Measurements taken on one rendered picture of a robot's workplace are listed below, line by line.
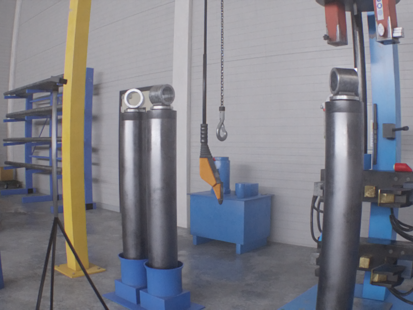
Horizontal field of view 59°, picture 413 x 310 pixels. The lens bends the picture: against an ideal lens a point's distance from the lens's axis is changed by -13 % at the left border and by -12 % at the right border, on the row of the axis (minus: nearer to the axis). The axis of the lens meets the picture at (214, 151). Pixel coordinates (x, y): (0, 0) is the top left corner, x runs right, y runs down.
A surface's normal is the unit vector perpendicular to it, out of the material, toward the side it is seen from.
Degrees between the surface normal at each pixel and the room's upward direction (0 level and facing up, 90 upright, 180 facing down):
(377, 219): 90
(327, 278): 90
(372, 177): 90
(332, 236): 90
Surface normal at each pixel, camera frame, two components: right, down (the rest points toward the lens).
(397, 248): -0.64, 0.02
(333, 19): -0.79, 0.01
